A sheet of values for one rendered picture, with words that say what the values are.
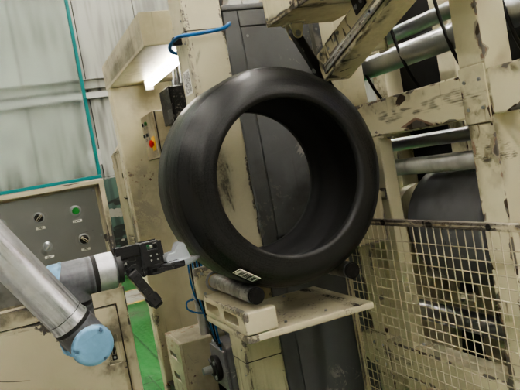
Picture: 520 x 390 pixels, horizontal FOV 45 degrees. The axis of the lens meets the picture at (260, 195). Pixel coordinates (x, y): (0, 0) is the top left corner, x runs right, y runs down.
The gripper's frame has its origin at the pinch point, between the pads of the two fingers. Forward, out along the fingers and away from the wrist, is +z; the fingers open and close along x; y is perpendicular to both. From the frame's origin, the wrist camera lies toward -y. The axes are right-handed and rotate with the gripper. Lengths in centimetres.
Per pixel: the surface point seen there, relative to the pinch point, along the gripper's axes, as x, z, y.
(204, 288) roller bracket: 25.2, 7.8, -12.5
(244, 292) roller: -6.0, 9.4, -10.1
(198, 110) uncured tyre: -8.1, 5.5, 36.8
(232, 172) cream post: 27.6, 23.9, 20.1
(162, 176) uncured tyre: 5.4, -3.1, 22.5
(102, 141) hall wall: 918, 120, 101
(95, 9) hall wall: 918, 150, 319
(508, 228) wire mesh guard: -49, 57, -2
